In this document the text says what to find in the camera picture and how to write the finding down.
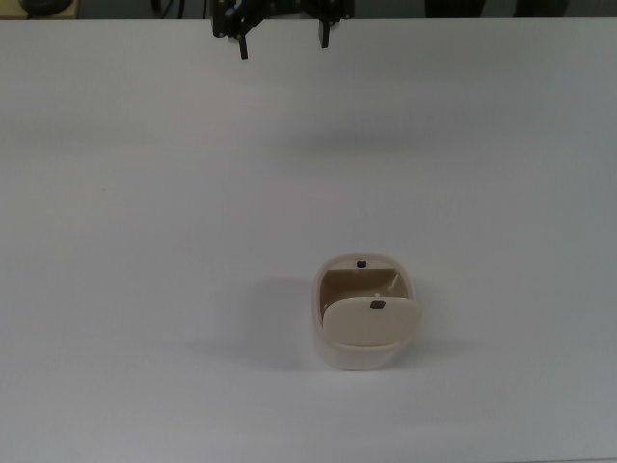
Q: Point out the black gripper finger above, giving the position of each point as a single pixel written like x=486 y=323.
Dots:
x=324 y=34
x=234 y=24

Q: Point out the beige trash can lid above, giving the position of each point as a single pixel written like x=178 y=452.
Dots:
x=366 y=323

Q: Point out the small beige trash can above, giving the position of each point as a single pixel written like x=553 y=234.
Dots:
x=323 y=299

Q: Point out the black object on desk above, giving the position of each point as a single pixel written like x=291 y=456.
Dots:
x=45 y=4

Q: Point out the wooden desk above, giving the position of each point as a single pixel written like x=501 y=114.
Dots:
x=9 y=9

